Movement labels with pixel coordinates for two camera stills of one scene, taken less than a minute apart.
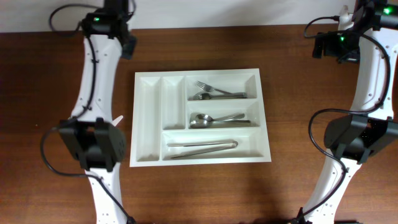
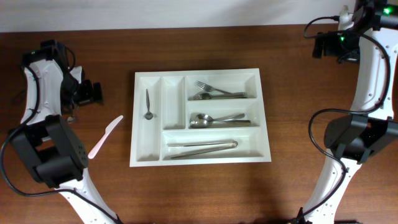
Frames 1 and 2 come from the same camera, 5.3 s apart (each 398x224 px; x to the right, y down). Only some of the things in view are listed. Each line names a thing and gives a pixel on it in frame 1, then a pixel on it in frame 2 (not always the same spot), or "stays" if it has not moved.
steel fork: [204, 96] stays
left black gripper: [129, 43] -> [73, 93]
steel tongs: [210, 150] stays
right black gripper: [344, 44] stays
